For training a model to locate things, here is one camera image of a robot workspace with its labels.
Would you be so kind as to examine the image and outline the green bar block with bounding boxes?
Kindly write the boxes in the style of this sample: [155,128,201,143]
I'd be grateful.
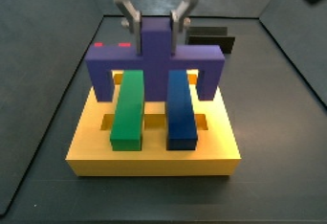
[109,71,144,151]

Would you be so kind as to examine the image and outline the red comb-shaped block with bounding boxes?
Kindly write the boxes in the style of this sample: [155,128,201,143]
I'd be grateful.
[93,42,132,47]

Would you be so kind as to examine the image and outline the purple comb-shaped block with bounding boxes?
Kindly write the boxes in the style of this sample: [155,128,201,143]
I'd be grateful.
[84,17,224,101]

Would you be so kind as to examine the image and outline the black fixture block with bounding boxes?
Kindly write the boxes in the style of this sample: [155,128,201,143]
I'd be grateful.
[185,27,235,54]

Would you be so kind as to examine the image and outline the blue bar block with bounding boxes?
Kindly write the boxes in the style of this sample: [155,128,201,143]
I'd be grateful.
[165,70,197,150]

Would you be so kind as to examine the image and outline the yellow slotted board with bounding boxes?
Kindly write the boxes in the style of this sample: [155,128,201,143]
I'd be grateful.
[67,71,242,176]

